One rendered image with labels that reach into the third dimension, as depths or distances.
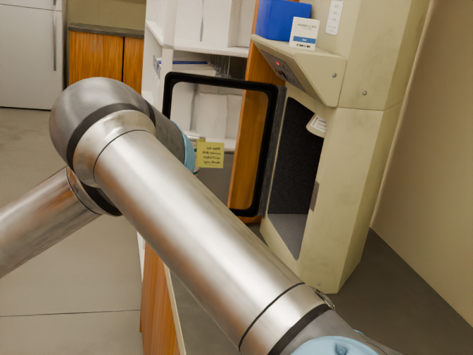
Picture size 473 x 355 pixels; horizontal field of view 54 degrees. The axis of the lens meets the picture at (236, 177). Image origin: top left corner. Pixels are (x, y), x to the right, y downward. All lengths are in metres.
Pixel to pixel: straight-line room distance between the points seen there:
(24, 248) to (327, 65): 0.64
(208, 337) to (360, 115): 0.56
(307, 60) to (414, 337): 0.66
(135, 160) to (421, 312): 0.97
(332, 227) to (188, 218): 0.75
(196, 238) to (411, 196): 1.17
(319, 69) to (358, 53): 0.09
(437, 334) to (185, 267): 0.90
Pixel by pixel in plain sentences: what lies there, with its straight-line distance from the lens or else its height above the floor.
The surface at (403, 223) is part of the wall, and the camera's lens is 1.54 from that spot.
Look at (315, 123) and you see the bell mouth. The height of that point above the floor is 1.34.
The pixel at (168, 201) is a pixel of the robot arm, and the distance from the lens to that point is 0.41.
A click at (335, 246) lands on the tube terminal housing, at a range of 1.15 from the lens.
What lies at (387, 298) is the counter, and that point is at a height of 0.94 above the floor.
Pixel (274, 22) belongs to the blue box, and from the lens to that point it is 1.14.
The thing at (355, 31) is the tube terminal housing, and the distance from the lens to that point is 0.99.
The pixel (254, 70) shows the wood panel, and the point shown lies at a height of 1.41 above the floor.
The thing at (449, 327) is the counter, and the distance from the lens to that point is 1.27.
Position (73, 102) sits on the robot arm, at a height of 1.48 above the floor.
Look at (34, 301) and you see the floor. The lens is 2.69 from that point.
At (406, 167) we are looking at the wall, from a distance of 1.53.
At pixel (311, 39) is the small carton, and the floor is 1.53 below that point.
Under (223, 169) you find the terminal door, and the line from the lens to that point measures 1.33.
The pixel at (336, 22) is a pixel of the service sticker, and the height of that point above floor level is 1.57.
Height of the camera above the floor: 1.60
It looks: 21 degrees down
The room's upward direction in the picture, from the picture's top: 8 degrees clockwise
